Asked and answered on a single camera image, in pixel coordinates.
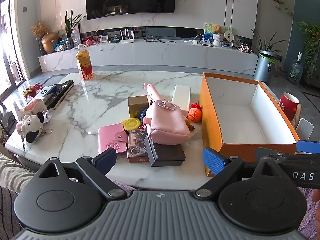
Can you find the white router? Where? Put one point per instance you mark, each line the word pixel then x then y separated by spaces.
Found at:
pixel 127 40

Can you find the white rounded square device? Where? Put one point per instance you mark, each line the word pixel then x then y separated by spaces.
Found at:
pixel 305 128

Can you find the white desk clock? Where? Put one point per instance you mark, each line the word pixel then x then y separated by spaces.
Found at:
pixel 103 39

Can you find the red feather ornament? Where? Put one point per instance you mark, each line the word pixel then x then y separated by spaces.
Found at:
pixel 31 91

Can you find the beige cushion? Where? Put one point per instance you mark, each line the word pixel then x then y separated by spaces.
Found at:
pixel 12 170

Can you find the white rectangular box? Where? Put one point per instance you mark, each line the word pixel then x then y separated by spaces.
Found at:
pixel 181 97

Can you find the small pink toy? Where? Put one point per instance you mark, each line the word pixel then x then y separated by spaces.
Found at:
pixel 88 40

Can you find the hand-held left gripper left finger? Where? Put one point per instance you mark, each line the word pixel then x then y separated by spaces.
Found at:
pixel 106 161

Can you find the clear water jug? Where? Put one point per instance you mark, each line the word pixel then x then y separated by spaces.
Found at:
pixel 296 71

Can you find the long-leaf green plant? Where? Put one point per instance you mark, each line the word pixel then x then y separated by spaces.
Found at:
pixel 267 46

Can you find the dried yellow flowers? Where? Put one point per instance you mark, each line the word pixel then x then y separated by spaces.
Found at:
pixel 38 28

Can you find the orange cardboard box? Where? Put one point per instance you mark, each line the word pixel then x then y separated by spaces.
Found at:
pixel 237 115

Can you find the dark printed card box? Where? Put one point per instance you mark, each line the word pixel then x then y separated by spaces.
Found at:
pixel 137 145

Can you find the white marble TV cabinet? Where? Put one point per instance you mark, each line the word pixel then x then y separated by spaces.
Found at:
pixel 150 55

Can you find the red panda plush toy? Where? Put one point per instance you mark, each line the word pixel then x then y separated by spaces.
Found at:
pixel 190 126

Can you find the green picture board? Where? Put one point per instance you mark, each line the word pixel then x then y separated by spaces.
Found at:
pixel 208 33

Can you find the small teddy bear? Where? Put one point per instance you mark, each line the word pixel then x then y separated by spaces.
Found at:
pixel 218 36

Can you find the black remote control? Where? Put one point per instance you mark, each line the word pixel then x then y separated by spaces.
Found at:
pixel 60 93

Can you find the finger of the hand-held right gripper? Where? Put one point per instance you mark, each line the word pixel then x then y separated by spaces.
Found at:
pixel 275 153
pixel 308 147

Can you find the pink and white plush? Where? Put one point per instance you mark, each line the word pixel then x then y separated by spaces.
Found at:
pixel 32 107

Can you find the orange crochet ball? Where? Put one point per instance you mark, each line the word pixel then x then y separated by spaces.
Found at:
pixel 195 115

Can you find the black and white toy car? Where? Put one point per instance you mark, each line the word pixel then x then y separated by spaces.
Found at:
pixel 244 48

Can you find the pink zip pouch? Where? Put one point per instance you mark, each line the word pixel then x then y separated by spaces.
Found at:
pixel 167 122

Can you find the golden round vase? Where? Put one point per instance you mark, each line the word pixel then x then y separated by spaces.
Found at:
pixel 49 42

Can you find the person's right forearm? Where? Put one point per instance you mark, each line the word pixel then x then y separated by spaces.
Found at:
pixel 317 202

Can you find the person's striped shorts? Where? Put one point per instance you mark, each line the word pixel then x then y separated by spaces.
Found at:
pixel 7 212

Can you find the leafy trailing plant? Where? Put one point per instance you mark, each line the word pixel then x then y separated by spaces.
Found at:
pixel 311 45

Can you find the pink snap wallet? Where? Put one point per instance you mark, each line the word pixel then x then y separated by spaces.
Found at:
pixel 108 140

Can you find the potted green plant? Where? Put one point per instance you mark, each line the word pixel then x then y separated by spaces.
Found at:
pixel 70 30

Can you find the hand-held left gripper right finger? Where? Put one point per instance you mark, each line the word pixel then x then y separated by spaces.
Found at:
pixel 215 161

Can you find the grey trash bin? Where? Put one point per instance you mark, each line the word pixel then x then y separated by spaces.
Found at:
pixel 262 67

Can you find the blue and white box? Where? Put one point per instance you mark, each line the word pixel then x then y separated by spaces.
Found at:
pixel 47 91

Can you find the black rectangular box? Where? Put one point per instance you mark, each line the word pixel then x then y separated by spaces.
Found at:
pixel 167 155

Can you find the brown cardboard box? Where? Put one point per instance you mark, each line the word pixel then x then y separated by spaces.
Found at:
pixel 137 105

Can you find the orange drink bottle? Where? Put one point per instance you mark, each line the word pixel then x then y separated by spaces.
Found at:
pixel 84 65

